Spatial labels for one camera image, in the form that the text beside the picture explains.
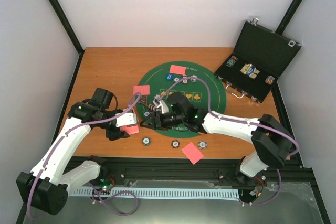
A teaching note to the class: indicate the chips in case left slot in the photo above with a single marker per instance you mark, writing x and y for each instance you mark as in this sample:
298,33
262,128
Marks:
231,61

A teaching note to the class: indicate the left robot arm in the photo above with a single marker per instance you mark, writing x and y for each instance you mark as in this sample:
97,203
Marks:
47,186

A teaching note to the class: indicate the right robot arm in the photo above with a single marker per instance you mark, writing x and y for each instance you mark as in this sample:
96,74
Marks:
270,139

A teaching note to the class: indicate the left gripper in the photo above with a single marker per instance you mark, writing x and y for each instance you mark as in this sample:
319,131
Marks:
116,134

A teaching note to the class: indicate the spread black red chips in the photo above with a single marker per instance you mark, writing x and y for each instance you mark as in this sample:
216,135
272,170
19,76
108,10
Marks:
152,107

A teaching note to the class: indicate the red-backed card top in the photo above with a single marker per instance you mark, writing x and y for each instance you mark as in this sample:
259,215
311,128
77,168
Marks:
175,69

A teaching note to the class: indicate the black poker case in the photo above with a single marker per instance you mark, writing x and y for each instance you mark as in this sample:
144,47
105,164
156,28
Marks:
268,51

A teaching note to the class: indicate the dealt red-backed card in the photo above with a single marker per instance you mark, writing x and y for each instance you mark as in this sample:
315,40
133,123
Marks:
142,89

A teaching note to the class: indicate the round green poker mat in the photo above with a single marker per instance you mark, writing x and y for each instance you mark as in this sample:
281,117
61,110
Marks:
196,92

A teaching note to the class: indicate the chips in case slot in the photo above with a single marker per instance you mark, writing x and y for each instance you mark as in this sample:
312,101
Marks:
231,61
270,80

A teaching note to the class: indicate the light blue cable duct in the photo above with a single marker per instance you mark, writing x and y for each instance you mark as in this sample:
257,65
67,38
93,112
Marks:
170,193

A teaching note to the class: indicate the chips in case right slot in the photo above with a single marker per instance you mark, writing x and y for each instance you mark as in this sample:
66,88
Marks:
270,80

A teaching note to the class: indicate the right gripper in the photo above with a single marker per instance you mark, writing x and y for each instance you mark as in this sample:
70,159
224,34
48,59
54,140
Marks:
155,117

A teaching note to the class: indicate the light blue chip top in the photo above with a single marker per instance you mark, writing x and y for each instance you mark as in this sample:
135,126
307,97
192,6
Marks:
193,78

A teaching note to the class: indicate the light blue poker chip stack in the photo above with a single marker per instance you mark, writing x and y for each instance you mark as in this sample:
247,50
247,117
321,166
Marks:
202,145

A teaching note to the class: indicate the black aluminium frame rail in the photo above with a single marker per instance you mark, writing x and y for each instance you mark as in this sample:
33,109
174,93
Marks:
218,171

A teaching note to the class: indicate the black red poker chip stack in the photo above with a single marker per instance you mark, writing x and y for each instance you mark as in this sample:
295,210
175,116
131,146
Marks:
175,144

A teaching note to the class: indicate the blue small blind button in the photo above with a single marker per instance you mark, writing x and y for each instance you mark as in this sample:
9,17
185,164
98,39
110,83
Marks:
169,77

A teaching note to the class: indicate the blue card deck in case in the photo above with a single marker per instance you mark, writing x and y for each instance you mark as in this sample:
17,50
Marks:
250,71

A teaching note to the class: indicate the red-backed playing card deck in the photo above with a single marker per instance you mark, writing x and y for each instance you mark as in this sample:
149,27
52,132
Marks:
130,129

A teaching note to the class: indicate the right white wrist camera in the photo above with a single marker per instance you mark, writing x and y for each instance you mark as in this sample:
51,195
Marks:
161,106

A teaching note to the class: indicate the red-backed card bottom edge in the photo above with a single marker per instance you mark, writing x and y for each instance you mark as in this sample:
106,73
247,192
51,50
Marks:
192,153

